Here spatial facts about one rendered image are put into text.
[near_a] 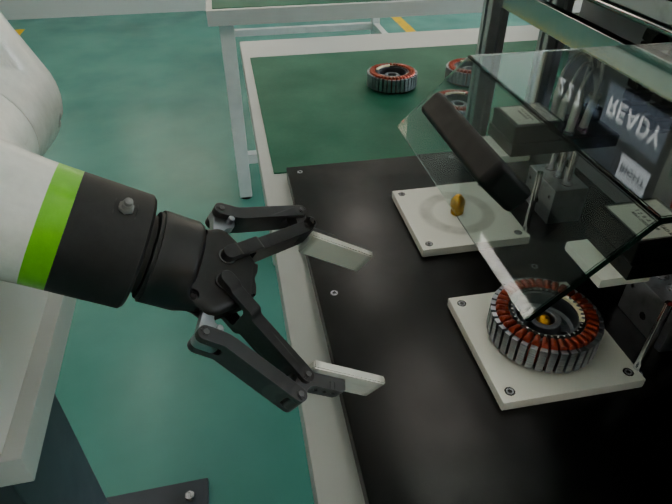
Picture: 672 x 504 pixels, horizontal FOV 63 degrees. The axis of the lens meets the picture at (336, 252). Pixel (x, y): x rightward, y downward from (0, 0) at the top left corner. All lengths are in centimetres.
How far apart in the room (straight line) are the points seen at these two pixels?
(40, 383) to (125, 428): 91
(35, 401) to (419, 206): 53
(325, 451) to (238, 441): 93
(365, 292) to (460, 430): 21
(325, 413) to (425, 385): 10
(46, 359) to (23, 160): 32
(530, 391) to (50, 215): 44
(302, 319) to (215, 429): 87
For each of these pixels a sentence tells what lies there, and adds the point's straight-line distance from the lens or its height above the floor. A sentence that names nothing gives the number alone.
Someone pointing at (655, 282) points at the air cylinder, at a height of 82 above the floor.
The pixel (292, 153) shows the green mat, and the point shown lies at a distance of 100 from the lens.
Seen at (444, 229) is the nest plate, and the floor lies 78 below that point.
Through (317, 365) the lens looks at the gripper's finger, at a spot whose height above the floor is 87.
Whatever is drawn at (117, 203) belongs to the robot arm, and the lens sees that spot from 42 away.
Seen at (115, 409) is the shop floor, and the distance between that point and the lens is 161.
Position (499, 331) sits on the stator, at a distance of 58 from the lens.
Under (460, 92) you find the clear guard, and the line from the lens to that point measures 45.
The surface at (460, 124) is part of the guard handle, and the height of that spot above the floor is 106.
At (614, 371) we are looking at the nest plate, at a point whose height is 78.
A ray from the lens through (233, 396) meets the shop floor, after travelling 155.
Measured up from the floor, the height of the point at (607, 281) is 88.
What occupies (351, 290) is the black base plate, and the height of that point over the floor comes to 77.
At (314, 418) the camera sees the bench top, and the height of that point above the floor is 75.
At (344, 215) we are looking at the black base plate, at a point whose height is 77.
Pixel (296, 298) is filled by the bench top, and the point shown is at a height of 75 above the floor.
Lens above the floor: 121
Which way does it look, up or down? 37 degrees down
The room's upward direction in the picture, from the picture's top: straight up
